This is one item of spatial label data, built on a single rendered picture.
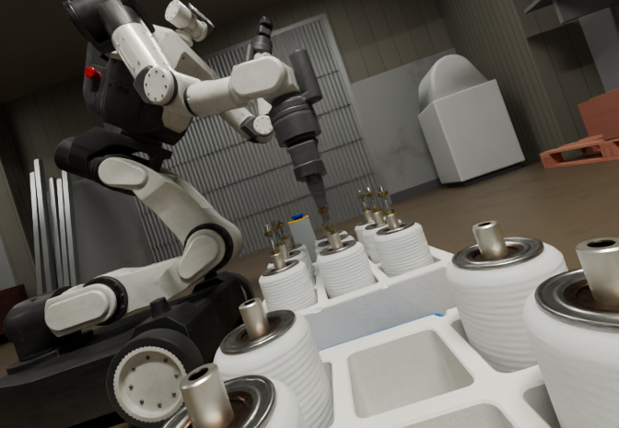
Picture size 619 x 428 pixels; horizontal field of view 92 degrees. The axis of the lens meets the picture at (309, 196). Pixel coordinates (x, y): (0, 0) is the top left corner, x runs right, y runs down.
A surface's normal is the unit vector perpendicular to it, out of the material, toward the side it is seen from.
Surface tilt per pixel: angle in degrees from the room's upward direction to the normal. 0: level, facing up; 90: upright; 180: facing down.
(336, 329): 90
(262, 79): 90
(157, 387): 90
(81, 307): 90
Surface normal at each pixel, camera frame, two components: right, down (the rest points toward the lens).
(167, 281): -0.32, 0.30
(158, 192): 0.22, 0.33
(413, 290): 0.00, -0.02
